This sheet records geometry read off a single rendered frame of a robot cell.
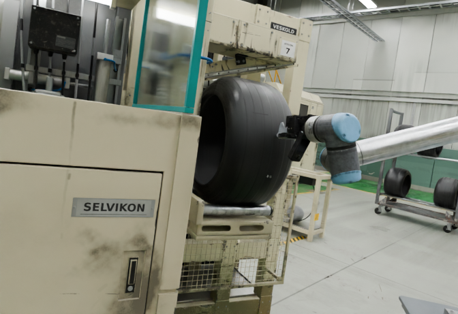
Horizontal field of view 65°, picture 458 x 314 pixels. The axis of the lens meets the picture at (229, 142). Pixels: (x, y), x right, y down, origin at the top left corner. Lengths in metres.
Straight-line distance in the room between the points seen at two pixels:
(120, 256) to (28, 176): 0.22
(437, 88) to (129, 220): 12.42
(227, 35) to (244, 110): 0.56
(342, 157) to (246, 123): 0.41
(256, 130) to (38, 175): 0.87
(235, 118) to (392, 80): 12.03
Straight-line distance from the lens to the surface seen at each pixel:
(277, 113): 1.45
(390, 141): 1.32
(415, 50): 13.31
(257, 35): 1.92
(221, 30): 1.83
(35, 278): 0.75
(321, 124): 1.15
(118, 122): 0.69
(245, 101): 1.40
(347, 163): 1.13
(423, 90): 12.96
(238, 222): 1.52
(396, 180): 6.95
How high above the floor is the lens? 1.26
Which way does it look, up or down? 3 degrees down
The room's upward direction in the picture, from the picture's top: 8 degrees clockwise
